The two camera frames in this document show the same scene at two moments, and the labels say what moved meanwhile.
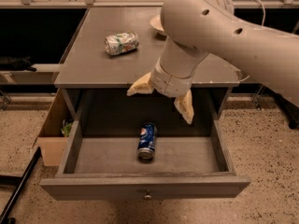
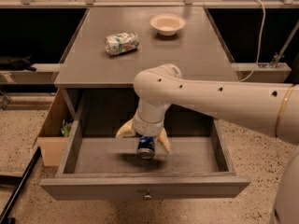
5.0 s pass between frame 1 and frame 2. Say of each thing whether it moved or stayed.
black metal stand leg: stayed
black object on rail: stayed
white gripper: moved
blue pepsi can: stayed
